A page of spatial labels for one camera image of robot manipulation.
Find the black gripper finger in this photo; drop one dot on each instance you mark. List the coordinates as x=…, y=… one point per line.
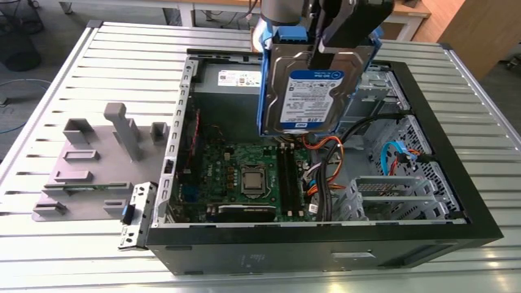
x=349, y=24

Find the hard disk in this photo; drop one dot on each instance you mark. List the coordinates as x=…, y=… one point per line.
x=309, y=100

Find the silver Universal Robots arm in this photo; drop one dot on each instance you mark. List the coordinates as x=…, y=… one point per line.
x=285, y=10

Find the metal disk bay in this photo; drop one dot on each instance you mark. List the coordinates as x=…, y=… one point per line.
x=390, y=198

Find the wooden desk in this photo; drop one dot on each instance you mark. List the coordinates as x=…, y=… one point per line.
x=410, y=12

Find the grey metal drive cage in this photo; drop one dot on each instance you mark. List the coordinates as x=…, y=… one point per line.
x=382, y=103

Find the wooden cabinet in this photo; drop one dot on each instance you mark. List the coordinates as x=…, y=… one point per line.
x=479, y=30

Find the white metal desk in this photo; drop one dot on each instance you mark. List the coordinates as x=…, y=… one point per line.
x=185, y=15

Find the grey power supply unit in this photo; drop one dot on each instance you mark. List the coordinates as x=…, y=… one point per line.
x=228, y=116

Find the green motherboard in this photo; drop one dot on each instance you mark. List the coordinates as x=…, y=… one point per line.
x=252, y=152

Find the black RAM slot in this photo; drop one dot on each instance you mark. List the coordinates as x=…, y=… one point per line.
x=288, y=180
x=292, y=180
x=284, y=180
x=297, y=180

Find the silver CPU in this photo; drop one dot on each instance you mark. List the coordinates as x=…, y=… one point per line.
x=254, y=180

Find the black graphics card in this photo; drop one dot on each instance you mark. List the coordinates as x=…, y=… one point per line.
x=244, y=212

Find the blue board connector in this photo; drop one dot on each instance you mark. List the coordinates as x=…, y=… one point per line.
x=189, y=194

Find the black PC case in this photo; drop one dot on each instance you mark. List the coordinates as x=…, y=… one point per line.
x=285, y=253

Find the grey parts rack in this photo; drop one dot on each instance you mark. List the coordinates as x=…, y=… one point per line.
x=105, y=171

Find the green RAM stick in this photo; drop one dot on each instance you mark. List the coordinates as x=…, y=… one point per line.
x=81, y=188

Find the metal slot retention bracket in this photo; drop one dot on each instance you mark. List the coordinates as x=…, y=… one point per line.
x=140, y=195

